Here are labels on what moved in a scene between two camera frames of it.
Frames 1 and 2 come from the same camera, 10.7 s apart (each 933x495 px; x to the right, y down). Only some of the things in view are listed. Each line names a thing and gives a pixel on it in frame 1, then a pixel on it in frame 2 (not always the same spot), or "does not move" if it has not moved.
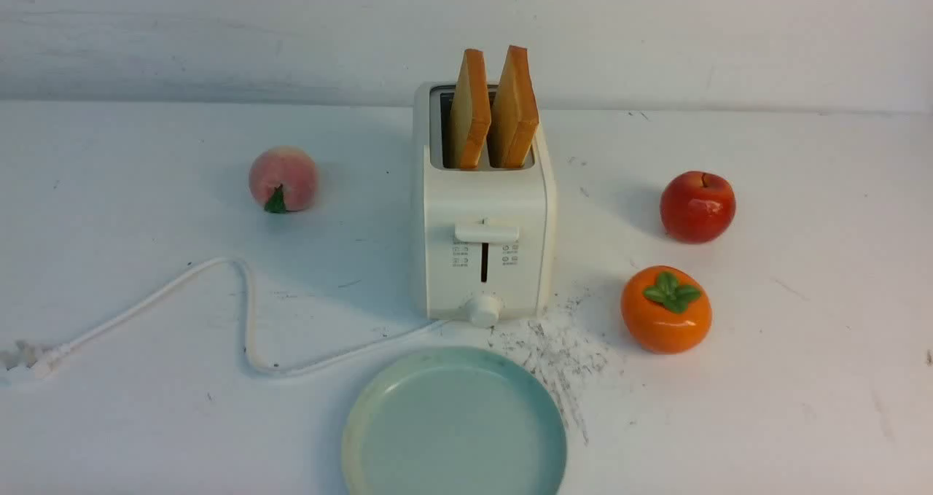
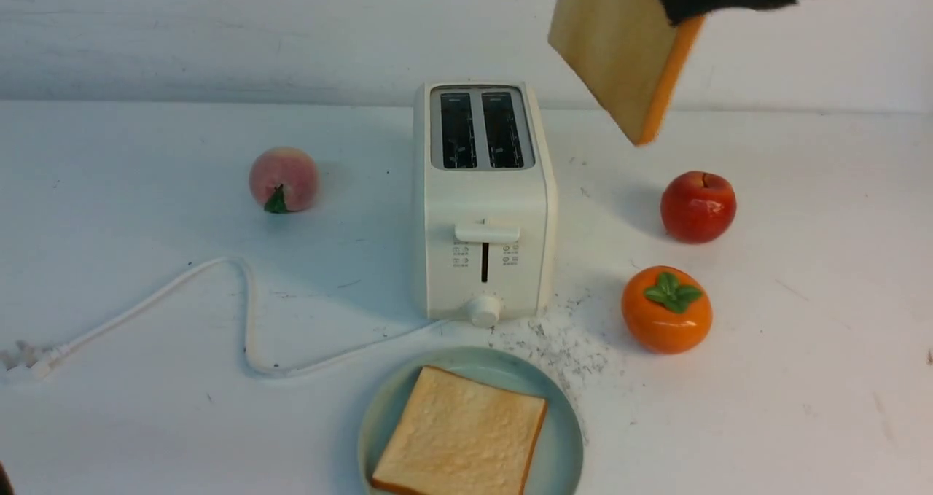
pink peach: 286,166 does not move
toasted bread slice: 470,115 to 453,436
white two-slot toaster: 484,240 does not move
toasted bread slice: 514,116 to 611,28
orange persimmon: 665,310 does not move
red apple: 697,207 does not move
